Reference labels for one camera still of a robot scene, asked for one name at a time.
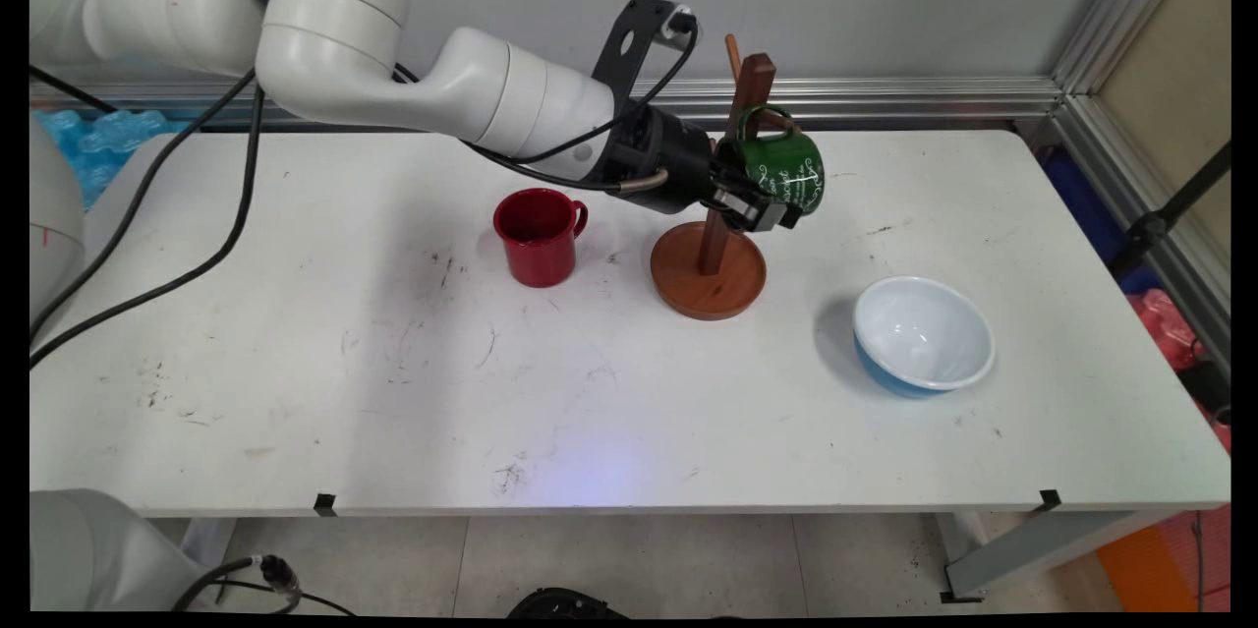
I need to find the brown wooden mug tree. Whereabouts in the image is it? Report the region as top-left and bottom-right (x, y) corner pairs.
(649, 33), (802, 321)

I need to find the black floor cable with connector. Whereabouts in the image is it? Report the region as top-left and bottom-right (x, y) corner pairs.
(172, 554), (360, 617)

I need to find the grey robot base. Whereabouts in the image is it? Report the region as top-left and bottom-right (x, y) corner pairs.
(29, 487), (239, 613)

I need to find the blue plastic bag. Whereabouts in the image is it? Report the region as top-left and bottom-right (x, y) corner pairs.
(34, 109), (200, 212)

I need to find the red plastic bag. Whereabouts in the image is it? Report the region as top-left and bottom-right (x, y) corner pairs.
(1125, 289), (1206, 371)

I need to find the red enamel mug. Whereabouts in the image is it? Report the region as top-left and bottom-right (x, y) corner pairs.
(492, 188), (590, 289)

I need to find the beige partition panel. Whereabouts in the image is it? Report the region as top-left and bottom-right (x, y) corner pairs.
(1096, 0), (1231, 267)

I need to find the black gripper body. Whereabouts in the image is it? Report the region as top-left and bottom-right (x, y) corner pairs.
(607, 107), (726, 216)

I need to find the long horizontal aluminium rail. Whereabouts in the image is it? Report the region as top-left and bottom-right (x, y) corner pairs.
(29, 76), (1067, 129)

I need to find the aluminium corner frame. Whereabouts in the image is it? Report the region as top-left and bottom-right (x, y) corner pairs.
(1050, 0), (1231, 375)

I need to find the black camera cable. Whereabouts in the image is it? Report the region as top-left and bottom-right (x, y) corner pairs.
(29, 14), (702, 342)

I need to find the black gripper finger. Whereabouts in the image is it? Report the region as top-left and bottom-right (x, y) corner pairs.
(713, 186), (803, 235)
(710, 156), (754, 193)

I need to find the grey table leg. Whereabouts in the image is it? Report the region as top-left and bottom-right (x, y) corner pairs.
(934, 510), (1175, 603)

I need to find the black cable with metal tip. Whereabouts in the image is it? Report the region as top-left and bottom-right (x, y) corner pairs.
(29, 66), (672, 371)

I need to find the orange floor mat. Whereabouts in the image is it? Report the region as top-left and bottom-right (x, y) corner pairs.
(1096, 508), (1231, 613)

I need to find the white bowl blue outside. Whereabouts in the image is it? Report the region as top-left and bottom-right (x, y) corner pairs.
(853, 275), (996, 399)

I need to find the green enamel mug white lettering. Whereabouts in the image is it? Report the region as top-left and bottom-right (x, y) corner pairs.
(715, 104), (828, 218)

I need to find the black round floor object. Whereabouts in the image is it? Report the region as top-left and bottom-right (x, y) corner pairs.
(505, 587), (632, 620)

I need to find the wrist camera with black bracket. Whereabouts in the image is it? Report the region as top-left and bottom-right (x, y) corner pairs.
(590, 0), (702, 118)

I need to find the blue plastic bin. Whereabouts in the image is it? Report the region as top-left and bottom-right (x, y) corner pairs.
(1037, 148), (1163, 295)

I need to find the black tripod pole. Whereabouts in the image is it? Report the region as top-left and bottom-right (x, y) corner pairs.
(1111, 142), (1231, 277)

